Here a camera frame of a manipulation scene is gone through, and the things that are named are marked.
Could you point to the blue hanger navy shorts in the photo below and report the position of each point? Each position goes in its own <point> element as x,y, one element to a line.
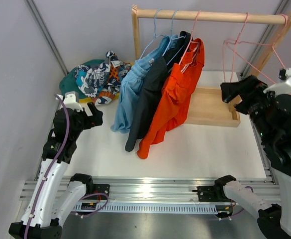
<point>172,37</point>

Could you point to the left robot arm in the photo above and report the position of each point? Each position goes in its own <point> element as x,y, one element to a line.
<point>46,214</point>

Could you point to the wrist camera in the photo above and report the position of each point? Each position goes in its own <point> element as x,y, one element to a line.
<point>283,86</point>
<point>71,101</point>

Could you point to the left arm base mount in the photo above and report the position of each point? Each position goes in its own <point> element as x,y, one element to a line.
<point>100,188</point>

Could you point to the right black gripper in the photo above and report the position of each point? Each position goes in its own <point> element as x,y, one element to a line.
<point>249,87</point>

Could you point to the slotted cable duct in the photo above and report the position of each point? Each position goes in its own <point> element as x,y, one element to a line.
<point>111,207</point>

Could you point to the patterned colourful shorts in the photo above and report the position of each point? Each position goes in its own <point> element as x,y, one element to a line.
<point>103,79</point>

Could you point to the yellow plastic bin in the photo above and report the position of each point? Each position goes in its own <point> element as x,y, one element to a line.
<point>88,100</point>

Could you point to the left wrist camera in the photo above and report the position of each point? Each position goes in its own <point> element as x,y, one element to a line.
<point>71,101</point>

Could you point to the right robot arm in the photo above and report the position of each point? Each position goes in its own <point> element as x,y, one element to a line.
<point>269,108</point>

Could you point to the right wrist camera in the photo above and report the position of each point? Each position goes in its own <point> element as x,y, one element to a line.
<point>283,86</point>

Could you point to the dark navy shorts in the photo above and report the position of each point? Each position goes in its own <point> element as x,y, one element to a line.
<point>151,91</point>

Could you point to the pink hanger patterned shorts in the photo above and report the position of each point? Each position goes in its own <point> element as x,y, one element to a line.
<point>232,45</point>

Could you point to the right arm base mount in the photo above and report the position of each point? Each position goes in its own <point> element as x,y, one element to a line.
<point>209,194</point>

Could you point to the blue hanger light shorts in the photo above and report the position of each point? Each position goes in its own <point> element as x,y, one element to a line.
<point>155,36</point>

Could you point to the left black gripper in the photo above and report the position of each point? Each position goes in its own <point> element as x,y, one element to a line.
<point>94,120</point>

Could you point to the dark green shorts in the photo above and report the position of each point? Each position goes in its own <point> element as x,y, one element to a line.
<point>68,83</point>

